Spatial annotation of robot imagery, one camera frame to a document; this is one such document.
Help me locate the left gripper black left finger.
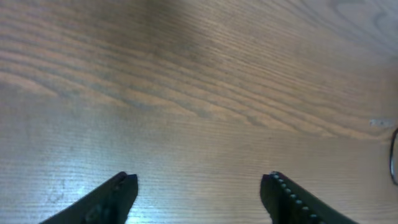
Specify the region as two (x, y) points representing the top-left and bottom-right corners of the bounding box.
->
(43, 172), (139, 224)

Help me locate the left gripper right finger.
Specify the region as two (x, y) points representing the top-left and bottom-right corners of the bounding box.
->
(259, 171), (356, 224)

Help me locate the short black usb cable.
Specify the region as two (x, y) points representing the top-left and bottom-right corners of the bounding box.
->
(389, 127), (398, 187)

